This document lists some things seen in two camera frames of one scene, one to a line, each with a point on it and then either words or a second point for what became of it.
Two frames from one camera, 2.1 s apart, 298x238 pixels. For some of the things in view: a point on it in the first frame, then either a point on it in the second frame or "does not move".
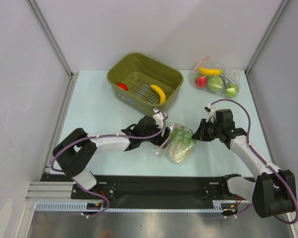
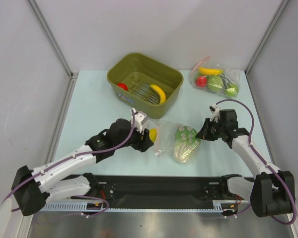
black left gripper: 160,140 to 143,142
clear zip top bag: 179,145 does not move
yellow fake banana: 162,94 does not move
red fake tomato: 123,86 does not move
